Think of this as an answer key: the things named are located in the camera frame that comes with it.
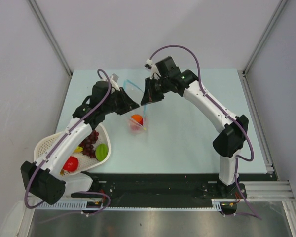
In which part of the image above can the aluminium corner post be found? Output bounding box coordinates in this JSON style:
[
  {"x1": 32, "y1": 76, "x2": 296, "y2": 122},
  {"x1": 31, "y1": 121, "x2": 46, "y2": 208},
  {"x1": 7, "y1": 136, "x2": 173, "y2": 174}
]
[
  {"x1": 241, "y1": 0, "x2": 290, "y2": 77},
  {"x1": 26, "y1": 0, "x2": 73, "y2": 78}
]

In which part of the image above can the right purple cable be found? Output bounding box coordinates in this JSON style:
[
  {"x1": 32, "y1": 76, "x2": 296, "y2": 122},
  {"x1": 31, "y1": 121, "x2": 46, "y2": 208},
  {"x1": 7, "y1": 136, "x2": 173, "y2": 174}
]
[{"x1": 149, "y1": 44, "x2": 262, "y2": 220}]

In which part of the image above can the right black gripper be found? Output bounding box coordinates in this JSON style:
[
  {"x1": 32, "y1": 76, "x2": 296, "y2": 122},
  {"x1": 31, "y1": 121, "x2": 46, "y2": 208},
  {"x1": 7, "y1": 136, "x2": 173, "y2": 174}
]
[{"x1": 141, "y1": 77, "x2": 170, "y2": 106}]

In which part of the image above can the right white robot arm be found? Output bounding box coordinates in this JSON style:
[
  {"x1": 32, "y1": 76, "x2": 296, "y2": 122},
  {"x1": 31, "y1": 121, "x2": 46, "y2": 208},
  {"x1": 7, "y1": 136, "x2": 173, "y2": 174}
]
[{"x1": 141, "y1": 57, "x2": 249, "y2": 198}]

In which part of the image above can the left aluminium corner post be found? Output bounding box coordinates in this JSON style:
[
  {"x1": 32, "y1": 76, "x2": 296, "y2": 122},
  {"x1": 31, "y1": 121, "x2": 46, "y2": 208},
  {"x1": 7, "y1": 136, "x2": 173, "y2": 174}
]
[{"x1": 26, "y1": 0, "x2": 73, "y2": 78}]

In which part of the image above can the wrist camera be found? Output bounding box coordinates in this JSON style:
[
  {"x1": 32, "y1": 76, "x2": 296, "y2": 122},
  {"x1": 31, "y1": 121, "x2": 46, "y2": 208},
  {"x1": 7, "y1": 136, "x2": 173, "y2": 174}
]
[
  {"x1": 100, "y1": 74, "x2": 120, "y2": 94},
  {"x1": 144, "y1": 59, "x2": 159, "y2": 79}
]

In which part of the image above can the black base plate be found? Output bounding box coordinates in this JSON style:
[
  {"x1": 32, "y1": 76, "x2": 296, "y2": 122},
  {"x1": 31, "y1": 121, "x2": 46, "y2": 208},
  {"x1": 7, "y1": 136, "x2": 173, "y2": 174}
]
[{"x1": 71, "y1": 173, "x2": 247, "y2": 208}]

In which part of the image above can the white perforated plastic basket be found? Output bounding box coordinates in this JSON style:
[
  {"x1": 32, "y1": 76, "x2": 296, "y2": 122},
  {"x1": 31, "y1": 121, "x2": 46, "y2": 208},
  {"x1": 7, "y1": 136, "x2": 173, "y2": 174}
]
[{"x1": 34, "y1": 122, "x2": 112, "y2": 176}]

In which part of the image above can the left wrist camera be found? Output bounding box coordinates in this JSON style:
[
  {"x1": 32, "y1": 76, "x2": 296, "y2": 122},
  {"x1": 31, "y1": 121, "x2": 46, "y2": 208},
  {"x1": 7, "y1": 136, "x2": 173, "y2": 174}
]
[{"x1": 100, "y1": 74, "x2": 120, "y2": 94}]

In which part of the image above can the clear zip top bag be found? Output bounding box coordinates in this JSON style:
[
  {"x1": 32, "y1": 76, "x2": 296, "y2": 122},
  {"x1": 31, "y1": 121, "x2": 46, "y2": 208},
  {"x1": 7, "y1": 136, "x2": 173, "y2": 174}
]
[{"x1": 123, "y1": 80, "x2": 148, "y2": 135}]

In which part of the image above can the red fake apple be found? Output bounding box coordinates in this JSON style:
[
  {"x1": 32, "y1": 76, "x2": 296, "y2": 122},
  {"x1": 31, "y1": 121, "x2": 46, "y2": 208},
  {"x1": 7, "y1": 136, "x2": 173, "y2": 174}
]
[{"x1": 63, "y1": 156, "x2": 79, "y2": 172}]

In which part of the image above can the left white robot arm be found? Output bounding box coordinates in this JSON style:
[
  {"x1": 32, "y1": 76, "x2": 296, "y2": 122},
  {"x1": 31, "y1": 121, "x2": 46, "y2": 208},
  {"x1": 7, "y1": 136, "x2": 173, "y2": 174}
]
[{"x1": 20, "y1": 81, "x2": 139, "y2": 204}]

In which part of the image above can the orange fake fruit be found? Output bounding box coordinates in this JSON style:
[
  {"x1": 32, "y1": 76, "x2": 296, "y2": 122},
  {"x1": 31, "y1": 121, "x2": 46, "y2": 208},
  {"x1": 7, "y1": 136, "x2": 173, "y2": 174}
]
[{"x1": 131, "y1": 114, "x2": 144, "y2": 125}]

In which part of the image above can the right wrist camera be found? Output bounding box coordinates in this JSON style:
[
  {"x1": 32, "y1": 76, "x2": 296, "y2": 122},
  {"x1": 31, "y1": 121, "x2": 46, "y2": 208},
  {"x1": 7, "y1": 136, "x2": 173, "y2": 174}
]
[{"x1": 144, "y1": 59, "x2": 159, "y2": 79}]

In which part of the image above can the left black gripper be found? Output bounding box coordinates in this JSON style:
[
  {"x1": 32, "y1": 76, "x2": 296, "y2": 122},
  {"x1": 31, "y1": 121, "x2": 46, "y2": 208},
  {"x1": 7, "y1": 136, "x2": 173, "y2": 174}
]
[{"x1": 103, "y1": 87, "x2": 139, "y2": 116}]

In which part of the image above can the right aluminium corner post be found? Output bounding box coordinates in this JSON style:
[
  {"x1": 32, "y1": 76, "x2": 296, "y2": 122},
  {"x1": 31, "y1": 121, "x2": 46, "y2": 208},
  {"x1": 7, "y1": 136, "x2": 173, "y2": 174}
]
[{"x1": 241, "y1": 0, "x2": 290, "y2": 77}]

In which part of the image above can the green fake mango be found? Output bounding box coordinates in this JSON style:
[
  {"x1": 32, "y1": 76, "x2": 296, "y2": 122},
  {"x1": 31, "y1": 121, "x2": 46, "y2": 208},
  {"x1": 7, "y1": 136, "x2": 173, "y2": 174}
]
[{"x1": 95, "y1": 143, "x2": 108, "y2": 162}]

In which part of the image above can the yellow fake banana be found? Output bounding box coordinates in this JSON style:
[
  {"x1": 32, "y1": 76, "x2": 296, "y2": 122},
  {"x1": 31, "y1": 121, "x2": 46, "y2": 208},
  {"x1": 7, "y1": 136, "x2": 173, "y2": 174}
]
[{"x1": 74, "y1": 146, "x2": 83, "y2": 153}]

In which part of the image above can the dark fake grape bunch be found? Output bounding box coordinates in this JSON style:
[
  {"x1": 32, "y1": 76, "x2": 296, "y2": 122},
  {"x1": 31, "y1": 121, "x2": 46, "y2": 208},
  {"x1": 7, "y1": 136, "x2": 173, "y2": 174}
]
[{"x1": 79, "y1": 130, "x2": 99, "y2": 158}]

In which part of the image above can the white slotted cable duct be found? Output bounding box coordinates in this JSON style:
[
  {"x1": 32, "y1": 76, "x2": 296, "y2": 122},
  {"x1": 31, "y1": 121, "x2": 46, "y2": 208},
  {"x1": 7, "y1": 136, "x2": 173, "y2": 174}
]
[{"x1": 36, "y1": 200, "x2": 222, "y2": 212}]

